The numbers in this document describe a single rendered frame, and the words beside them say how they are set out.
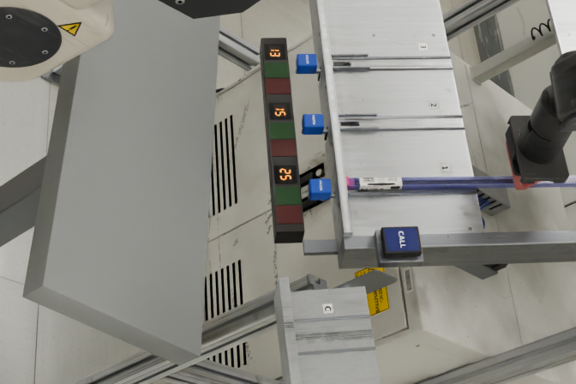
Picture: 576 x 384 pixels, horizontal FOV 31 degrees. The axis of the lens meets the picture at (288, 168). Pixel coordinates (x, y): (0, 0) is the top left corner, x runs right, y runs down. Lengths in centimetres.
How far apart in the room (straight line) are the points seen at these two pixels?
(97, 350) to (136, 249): 75
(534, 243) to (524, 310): 57
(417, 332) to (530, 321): 38
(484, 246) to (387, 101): 27
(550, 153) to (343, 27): 41
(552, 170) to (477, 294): 51
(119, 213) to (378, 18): 58
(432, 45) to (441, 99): 10
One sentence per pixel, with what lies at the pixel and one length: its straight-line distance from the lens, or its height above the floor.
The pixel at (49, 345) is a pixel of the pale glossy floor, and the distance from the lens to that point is 196.
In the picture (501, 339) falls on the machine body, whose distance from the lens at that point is 191.
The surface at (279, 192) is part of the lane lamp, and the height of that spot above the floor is 65.
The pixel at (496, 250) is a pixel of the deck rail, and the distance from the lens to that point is 147.
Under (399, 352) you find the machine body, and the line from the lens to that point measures 179.
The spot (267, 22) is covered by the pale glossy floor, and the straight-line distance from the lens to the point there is 294.
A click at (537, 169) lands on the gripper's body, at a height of 96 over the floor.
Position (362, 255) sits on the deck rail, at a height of 72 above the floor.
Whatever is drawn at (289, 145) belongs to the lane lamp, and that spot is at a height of 67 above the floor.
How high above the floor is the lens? 148
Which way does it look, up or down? 33 degrees down
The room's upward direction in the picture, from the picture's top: 62 degrees clockwise
